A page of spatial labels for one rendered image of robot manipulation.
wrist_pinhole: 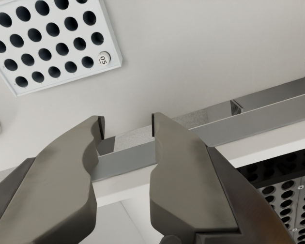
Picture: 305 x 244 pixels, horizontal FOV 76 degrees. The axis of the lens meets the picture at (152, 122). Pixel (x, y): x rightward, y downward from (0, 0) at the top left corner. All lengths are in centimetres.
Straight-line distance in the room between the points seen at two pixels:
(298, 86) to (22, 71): 40
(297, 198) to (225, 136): 9
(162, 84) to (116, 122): 9
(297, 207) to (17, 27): 33
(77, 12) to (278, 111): 22
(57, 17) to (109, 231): 22
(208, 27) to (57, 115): 23
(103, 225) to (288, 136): 19
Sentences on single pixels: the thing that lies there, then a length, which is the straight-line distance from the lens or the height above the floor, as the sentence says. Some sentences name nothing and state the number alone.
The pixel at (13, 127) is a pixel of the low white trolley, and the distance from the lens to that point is 34.
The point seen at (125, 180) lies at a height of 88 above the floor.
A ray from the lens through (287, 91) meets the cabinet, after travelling 44.
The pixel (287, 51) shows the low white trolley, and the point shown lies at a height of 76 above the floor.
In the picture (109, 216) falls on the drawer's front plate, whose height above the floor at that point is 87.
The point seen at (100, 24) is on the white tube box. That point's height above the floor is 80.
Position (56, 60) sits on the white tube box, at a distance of 24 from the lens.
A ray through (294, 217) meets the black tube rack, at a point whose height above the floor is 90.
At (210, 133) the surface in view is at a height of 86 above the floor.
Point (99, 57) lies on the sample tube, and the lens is 21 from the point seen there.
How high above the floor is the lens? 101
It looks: 59 degrees down
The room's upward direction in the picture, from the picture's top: 170 degrees clockwise
